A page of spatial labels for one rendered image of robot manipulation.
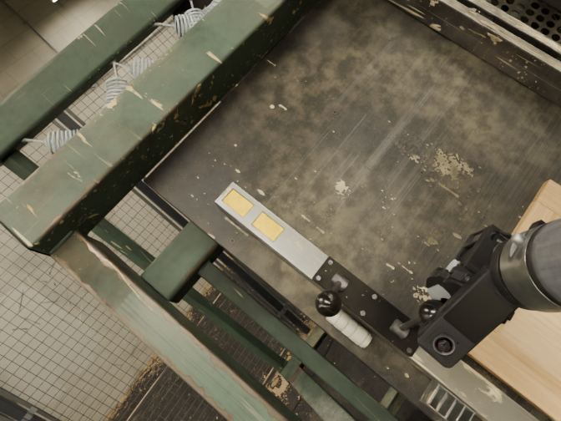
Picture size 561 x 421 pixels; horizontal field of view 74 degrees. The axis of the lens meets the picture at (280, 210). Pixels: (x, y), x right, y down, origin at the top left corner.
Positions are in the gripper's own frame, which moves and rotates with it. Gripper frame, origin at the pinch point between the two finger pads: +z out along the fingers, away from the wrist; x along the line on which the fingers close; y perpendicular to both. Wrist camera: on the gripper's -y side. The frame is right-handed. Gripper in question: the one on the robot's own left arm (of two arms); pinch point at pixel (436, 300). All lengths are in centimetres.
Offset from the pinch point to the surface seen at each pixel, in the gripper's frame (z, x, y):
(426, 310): -2.9, 1.3, -2.8
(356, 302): 8.3, 7.7, -6.1
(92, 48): 33, 102, 8
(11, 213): 3, 60, -30
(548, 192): 11.8, -9.4, 34.0
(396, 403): 162, -59, -10
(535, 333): 11.8, -19.6, 9.5
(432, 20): 12, 29, 54
